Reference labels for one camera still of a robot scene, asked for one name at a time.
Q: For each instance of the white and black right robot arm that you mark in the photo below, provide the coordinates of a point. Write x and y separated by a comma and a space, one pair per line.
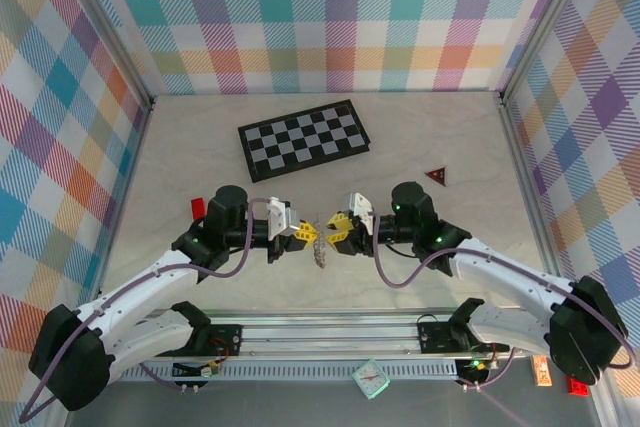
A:
500, 267

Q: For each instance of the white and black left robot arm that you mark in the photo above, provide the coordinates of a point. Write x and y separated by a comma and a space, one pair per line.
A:
140, 287

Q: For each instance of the small red block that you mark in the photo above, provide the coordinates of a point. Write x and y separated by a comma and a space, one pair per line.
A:
198, 209

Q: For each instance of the red triangular piece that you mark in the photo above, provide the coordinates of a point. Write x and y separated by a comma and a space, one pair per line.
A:
439, 175

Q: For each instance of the black grey checkerboard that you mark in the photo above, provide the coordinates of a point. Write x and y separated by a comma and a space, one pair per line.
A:
300, 137

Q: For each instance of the teal square clock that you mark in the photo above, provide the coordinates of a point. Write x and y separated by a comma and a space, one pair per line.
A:
371, 378

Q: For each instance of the yellow power connector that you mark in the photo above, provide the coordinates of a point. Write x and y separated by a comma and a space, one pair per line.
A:
211, 368
478, 366

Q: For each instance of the orange tag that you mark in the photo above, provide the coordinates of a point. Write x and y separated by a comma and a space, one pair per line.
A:
541, 372

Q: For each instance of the red toy brick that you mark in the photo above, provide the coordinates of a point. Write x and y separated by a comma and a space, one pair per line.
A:
578, 388

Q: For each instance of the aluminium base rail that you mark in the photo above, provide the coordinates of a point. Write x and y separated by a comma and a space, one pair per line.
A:
325, 337

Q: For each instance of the aluminium side rail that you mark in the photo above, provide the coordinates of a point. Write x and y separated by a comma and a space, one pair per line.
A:
525, 172
129, 172

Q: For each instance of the aluminium frame post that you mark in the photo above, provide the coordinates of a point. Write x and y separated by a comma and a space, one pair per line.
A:
544, 22
113, 32

